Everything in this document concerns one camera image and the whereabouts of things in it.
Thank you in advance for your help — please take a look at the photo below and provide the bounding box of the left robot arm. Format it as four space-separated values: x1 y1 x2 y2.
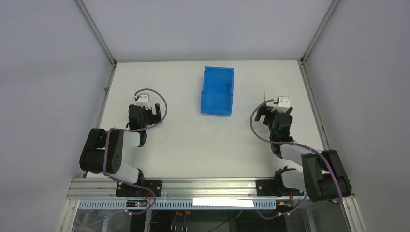
79 103 162 186

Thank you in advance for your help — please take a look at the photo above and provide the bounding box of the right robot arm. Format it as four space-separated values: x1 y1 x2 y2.
250 102 352 204

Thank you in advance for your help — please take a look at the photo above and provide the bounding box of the blue plastic bin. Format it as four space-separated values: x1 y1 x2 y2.
201 66 234 116

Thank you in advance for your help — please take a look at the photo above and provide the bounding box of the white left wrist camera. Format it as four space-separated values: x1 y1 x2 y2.
134 93 151 108

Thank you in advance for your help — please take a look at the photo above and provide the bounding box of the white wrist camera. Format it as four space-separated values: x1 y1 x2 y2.
134 93 151 108
273 96 291 113

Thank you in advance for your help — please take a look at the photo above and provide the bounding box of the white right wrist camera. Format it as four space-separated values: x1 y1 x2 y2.
273 96 291 113

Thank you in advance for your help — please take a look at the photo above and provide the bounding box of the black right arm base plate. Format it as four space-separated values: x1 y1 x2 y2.
255 179 304 197

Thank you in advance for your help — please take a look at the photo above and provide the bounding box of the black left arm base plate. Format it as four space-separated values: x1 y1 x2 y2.
115 179 163 197

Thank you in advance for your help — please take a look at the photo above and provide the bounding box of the white slotted cable duct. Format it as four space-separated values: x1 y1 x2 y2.
78 198 277 210

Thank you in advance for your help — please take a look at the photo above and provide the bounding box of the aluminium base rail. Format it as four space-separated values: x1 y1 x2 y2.
66 177 355 201

